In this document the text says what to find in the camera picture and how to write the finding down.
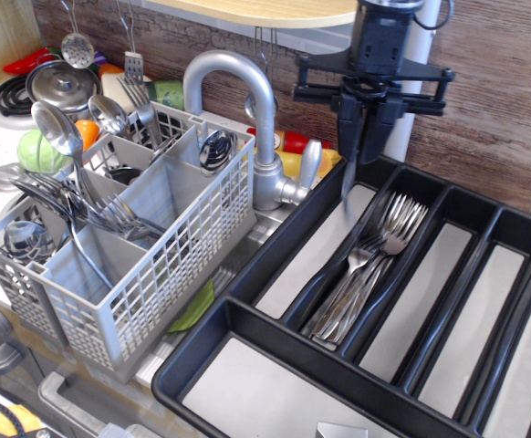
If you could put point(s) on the toy green cabbage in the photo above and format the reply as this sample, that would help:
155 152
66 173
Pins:
35 154

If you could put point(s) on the steel spoon left compartment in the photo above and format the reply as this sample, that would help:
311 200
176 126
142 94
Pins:
26 241

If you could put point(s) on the steel spoon back compartment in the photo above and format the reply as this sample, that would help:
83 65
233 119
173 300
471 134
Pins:
109 115

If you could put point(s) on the steel fork back compartment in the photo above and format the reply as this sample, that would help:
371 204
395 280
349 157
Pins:
144 109

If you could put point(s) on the steel spoon right compartment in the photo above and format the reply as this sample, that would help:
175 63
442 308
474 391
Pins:
217 151

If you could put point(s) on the hanging steel skimmer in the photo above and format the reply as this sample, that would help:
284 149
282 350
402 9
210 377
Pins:
76 48

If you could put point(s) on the steel forks front compartment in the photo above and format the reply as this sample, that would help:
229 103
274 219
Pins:
64 199

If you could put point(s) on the large steel spoon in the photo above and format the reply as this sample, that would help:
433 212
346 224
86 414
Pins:
63 135

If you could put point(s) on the black cutlery tray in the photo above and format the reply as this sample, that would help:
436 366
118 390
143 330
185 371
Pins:
441 347

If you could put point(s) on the silver sink faucet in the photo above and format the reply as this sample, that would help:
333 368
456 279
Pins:
271 187

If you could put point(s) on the grey plastic cutlery basket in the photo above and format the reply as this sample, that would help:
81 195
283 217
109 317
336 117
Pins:
111 299

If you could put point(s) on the toy orange fruit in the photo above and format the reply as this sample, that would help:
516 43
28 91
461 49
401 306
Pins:
89 131

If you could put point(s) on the stack of steel forks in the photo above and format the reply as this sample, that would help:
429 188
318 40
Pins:
399 221

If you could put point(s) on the toy mustard bottle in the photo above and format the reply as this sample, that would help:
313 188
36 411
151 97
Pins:
291 162

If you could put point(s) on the steel pot with lid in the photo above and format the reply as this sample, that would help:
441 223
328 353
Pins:
63 86

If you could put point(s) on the black stove burner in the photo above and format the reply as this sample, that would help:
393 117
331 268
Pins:
14 99

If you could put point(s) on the hanging wire whisk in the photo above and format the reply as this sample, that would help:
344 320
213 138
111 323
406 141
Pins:
266 50

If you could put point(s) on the toy ketchup bottle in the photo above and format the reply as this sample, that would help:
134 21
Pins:
290 141

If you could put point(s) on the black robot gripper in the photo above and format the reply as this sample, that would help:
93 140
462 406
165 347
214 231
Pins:
373 74

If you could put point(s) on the toy red pepper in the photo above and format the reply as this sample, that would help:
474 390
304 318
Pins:
26 64

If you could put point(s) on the white metal pole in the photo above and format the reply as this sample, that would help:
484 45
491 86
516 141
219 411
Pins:
418 49

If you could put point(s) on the hanging steel spatula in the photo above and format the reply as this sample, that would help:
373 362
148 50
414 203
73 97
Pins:
133 65

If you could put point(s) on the green toy leaf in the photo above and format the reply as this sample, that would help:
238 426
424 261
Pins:
196 308

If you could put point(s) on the steel spoon compartment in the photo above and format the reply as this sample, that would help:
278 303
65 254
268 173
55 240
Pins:
109 115
26 241
217 151

